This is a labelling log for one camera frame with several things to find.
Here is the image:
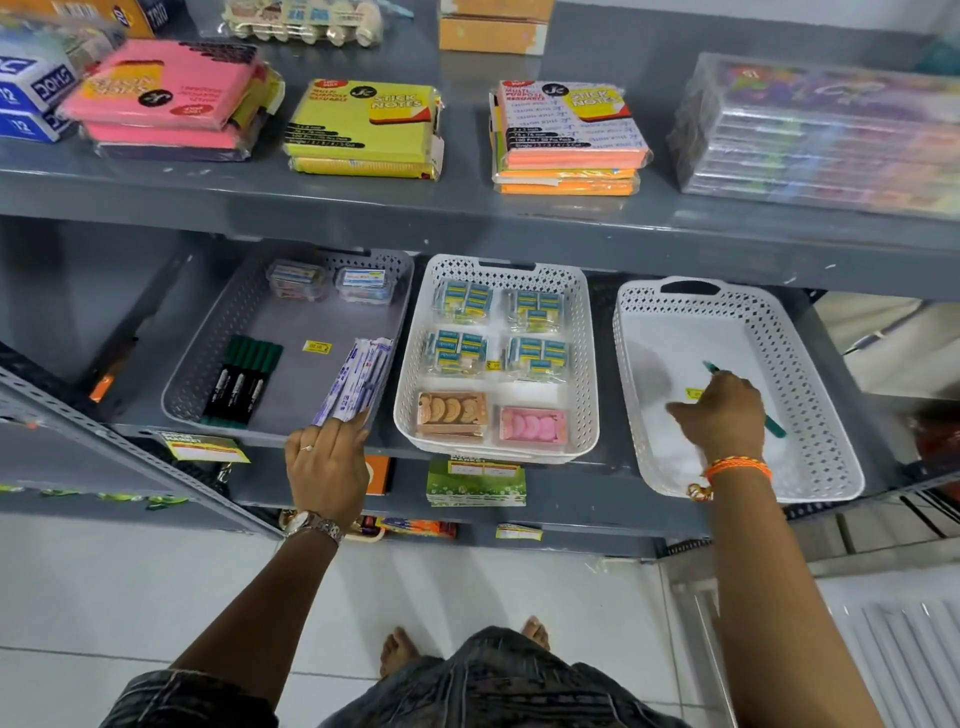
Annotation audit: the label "person's left hand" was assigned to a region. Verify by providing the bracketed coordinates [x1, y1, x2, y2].
[285, 412, 372, 529]

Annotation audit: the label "person's right hand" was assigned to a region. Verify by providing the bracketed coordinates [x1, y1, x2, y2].
[666, 371, 768, 471]

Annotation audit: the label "white purple pen packet bundle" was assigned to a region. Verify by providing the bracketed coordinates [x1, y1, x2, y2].
[311, 336, 396, 429]

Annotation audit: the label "green marker pen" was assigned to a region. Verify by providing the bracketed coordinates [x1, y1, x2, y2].
[702, 360, 788, 440]

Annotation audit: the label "person's right forearm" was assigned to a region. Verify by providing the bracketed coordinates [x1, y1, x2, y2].
[705, 466, 888, 728]

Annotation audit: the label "person's left forearm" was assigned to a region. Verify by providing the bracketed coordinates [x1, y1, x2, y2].
[168, 523, 348, 710]

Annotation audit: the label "grey perforated plastic basket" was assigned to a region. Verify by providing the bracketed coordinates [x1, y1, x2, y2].
[161, 241, 416, 445]

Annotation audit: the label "black marker with green cap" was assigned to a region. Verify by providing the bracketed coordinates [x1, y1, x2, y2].
[251, 342, 285, 410]
[217, 337, 261, 429]
[201, 335, 249, 427]
[234, 339, 273, 429]

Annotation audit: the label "silver wristwatch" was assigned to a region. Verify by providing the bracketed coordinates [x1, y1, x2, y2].
[281, 510, 347, 546]

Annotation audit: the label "brown box of erasers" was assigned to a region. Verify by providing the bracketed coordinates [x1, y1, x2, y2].
[415, 390, 490, 439]

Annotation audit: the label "colourful packets under shelf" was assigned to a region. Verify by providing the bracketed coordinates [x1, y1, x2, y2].
[352, 514, 459, 543]

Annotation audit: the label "yellow white shelf label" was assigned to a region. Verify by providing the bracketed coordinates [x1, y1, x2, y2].
[159, 432, 252, 465]

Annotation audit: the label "blue yellow eraser pack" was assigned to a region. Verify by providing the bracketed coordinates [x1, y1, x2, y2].
[505, 288, 566, 334]
[504, 336, 572, 384]
[423, 328, 489, 377]
[432, 279, 495, 327]

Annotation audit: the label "green patterned box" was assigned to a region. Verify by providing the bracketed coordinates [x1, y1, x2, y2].
[425, 458, 528, 508]

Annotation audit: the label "small clear plastic box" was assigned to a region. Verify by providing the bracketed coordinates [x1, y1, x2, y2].
[333, 266, 397, 307]
[265, 258, 330, 303]

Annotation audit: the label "pink box of erasers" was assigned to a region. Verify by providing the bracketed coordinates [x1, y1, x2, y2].
[498, 405, 570, 449]

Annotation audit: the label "person's left foot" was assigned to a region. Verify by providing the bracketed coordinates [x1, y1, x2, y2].
[378, 627, 422, 678]

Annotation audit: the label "grey metal shelf rack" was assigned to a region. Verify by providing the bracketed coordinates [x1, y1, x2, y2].
[0, 0, 960, 561]

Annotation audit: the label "person's dark patterned clothing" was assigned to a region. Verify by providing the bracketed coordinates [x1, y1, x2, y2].
[99, 626, 693, 728]

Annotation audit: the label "yellow sticky notes pack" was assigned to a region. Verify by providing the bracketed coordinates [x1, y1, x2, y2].
[282, 78, 446, 183]

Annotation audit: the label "orange sticky notes pack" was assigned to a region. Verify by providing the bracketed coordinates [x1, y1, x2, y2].
[489, 79, 654, 198]

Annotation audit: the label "stack of clear pen cases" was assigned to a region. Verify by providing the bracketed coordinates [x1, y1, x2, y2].
[666, 51, 960, 223]

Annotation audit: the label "white ribbed panel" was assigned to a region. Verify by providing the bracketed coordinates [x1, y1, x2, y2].
[816, 576, 960, 728]

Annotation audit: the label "pink sticky notes pack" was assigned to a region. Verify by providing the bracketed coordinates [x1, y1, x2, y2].
[58, 39, 287, 164]

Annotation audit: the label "clear pack of white erasers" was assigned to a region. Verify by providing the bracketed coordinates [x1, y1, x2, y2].
[219, 0, 386, 49]

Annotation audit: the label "orange cardboard boxes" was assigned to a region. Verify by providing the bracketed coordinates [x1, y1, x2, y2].
[438, 0, 557, 58]

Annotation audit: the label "blue white boxes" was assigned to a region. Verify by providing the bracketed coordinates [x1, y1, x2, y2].
[0, 31, 97, 144]

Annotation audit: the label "blue orange box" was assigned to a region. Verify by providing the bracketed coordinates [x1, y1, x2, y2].
[0, 0, 183, 40]

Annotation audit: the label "orange thread bracelet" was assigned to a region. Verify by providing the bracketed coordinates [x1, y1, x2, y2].
[702, 456, 774, 485]

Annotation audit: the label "white basket with black handle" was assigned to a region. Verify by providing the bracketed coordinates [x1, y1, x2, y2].
[612, 276, 867, 504]

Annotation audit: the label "white basket with slot handle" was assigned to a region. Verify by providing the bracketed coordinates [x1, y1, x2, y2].
[393, 253, 600, 465]

